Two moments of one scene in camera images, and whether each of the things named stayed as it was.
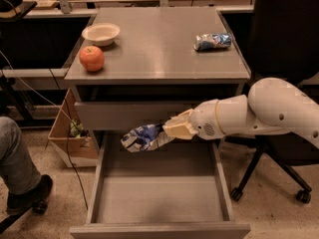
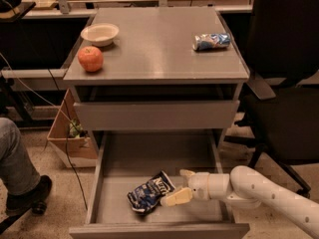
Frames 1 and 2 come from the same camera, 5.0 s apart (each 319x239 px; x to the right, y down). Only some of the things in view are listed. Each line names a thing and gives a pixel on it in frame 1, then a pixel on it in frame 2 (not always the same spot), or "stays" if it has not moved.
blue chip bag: (147, 137) -> (149, 195)
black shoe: (35, 197) stays
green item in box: (76, 127) stays
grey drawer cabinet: (136, 69) stays
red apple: (92, 58) stays
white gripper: (203, 120) -> (198, 184)
